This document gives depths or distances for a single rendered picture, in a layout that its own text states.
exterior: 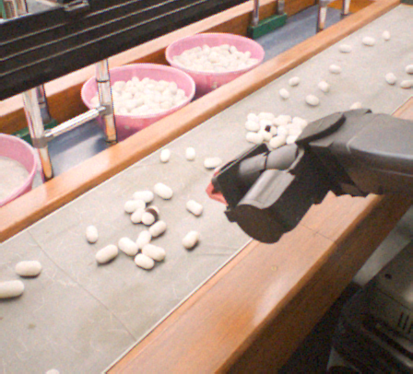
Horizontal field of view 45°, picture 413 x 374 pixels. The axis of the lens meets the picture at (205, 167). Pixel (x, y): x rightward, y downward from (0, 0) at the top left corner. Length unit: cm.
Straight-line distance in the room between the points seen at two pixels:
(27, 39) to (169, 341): 40
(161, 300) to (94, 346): 11
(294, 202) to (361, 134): 10
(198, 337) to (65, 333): 18
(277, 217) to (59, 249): 43
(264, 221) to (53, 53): 32
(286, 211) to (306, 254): 28
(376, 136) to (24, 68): 39
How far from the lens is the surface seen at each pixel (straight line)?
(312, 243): 79
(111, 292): 76
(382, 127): 46
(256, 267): 74
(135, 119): 110
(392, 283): 118
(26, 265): 80
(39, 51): 63
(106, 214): 88
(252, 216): 52
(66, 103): 126
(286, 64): 134
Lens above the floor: 131
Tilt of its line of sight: 36 degrees down
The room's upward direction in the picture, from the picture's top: straight up
